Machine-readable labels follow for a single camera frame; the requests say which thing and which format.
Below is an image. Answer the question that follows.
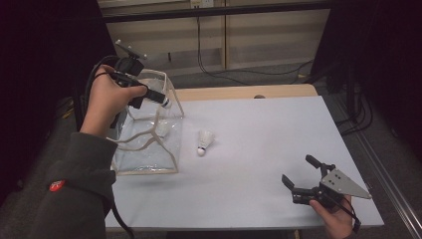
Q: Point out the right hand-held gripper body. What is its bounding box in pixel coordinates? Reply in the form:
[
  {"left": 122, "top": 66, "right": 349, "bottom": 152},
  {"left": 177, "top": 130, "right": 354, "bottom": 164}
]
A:
[{"left": 291, "top": 163, "right": 373, "bottom": 209}]

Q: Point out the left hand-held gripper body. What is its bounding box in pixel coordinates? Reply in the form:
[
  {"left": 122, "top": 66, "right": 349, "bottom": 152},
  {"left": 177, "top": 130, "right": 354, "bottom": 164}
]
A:
[{"left": 109, "top": 39, "right": 148, "bottom": 90}]

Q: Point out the transparent bag with beige trim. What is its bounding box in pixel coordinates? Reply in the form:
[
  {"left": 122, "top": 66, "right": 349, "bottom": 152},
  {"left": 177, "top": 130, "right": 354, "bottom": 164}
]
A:
[{"left": 110, "top": 68, "right": 185, "bottom": 176}]

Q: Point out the person's left hand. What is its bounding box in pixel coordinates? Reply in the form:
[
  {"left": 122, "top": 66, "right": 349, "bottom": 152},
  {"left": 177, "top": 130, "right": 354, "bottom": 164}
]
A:
[{"left": 80, "top": 64, "right": 149, "bottom": 137}]

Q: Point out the person's right hand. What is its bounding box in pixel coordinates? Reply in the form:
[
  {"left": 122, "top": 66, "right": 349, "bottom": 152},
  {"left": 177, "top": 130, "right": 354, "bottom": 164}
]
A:
[{"left": 309, "top": 194, "right": 354, "bottom": 239}]

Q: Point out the white table mat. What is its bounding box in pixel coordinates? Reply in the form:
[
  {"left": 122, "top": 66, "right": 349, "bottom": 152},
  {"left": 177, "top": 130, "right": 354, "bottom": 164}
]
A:
[{"left": 105, "top": 95, "right": 385, "bottom": 232}]

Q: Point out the black curtain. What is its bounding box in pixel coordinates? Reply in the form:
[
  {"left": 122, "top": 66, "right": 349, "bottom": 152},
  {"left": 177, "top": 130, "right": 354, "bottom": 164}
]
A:
[
  {"left": 310, "top": 0, "right": 422, "bottom": 160},
  {"left": 0, "top": 0, "right": 124, "bottom": 207}
]

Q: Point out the black horizontal bar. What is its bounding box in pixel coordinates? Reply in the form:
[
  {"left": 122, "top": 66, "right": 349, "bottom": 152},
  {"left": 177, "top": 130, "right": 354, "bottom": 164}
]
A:
[{"left": 102, "top": 1, "right": 332, "bottom": 24}]

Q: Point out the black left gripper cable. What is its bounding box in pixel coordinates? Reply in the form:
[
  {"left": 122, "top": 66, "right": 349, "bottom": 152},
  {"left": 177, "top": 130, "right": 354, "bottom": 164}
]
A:
[{"left": 84, "top": 54, "right": 135, "bottom": 239}]

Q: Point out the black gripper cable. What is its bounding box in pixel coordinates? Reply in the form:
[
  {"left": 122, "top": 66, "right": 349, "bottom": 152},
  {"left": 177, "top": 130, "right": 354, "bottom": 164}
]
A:
[
  {"left": 331, "top": 192, "right": 362, "bottom": 234},
  {"left": 84, "top": 54, "right": 135, "bottom": 239}
]

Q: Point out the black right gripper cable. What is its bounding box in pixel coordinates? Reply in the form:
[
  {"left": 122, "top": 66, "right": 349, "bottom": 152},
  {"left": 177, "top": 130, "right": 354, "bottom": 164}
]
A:
[{"left": 331, "top": 192, "right": 362, "bottom": 234}]

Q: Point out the metal floor rail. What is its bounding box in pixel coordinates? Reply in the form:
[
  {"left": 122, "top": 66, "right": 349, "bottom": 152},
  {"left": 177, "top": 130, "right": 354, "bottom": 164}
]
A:
[{"left": 331, "top": 96, "right": 422, "bottom": 239}]

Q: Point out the black wall cable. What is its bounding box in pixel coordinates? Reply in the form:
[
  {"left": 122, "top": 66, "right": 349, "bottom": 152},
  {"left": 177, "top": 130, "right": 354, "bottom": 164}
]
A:
[{"left": 196, "top": 16, "right": 315, "bottom": 87}]

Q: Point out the bundle of black floor cables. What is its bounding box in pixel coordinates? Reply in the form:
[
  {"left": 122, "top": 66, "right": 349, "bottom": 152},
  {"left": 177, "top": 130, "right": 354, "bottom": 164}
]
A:
[{"left": 333, "top": 81, "right": 374, "bottom": 136}]

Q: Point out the white wall socket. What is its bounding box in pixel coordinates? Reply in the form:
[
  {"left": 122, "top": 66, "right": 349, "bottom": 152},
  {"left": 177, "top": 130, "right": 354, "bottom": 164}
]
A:
[{"left": 190, "top": 0, "right": 215, "bottom": 10}]

